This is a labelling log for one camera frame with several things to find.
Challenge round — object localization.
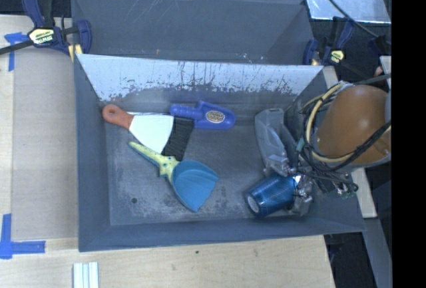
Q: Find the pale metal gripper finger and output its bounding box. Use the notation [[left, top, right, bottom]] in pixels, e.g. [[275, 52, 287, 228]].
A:
[[265, 154, 291, 178], [291, 192, 314, 216]]

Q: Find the blue clear plastic cup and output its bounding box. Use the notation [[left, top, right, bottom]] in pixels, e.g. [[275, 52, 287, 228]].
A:
[[244, 172, 300, 219]]

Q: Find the clear grey plastic container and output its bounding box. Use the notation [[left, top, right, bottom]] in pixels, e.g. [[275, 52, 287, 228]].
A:
[[254, 108, 289, 162]]

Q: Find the blue-handled black brush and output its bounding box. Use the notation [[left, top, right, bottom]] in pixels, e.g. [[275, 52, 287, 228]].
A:
[[160, 99, 238, 162]]

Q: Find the blue scoop with yellow-green handle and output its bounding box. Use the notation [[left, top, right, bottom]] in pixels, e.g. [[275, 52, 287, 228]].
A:
[[128, 141, 220, 214]]

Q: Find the orange-handled white scraper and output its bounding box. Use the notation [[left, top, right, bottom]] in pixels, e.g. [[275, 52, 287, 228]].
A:
[[101, 103, 175, 155]]

